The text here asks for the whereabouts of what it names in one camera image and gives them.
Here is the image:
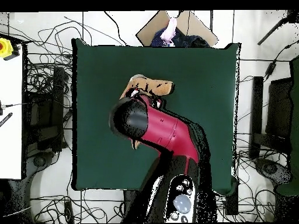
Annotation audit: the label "black upright bar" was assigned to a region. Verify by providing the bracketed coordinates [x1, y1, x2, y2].
[250, 76, 264, 160]

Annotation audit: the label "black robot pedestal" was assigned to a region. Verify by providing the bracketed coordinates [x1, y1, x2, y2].
[123, 190, 147, 223]

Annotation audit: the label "black loose floor cables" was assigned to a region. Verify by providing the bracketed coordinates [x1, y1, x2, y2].
[23, 16, 74, 94]
[30, 193, 124, 223]

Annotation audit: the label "black tangled cable bundle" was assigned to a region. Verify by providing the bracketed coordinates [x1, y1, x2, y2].
[235, 139, 281, 222]

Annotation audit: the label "white side table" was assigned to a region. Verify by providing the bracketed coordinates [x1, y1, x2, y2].
[0, 44, 24, 180]

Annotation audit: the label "black power adapter cable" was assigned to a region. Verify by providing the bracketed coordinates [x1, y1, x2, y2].
[263, 41, 299, 81]

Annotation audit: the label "black flat panel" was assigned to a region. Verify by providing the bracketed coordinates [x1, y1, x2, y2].
[266, 78, 293, 138]

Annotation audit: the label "black thin rod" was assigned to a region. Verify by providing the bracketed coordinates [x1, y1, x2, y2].
[256, 10, 299, 46]

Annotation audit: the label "dark blue laundry pile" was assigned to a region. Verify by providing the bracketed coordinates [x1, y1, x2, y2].
[150, 27, 211, 48]

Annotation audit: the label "yellow emergency stop button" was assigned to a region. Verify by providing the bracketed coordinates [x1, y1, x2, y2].
[0, 37, 14, 58]

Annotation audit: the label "grey round pedestal foot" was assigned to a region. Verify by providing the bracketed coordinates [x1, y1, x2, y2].
[25, 151, 57, 171]
[254, 158, 293, 186]

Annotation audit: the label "brown cardboard box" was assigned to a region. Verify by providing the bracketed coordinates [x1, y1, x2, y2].
[135, 10, 219, 48]

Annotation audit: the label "pink cloth item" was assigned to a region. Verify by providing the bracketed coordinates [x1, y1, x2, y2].
[159, 17, 178, 46]

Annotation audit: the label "dark green table cloth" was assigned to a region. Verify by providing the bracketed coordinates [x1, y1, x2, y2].
[71, 38, 241, 195]

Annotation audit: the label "black equipment box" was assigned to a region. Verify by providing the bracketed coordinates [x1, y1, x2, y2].
[25, 66, 67, 152]

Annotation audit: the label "orange terry towel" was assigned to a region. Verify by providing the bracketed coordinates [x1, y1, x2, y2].
[119, 73, 175, 150]

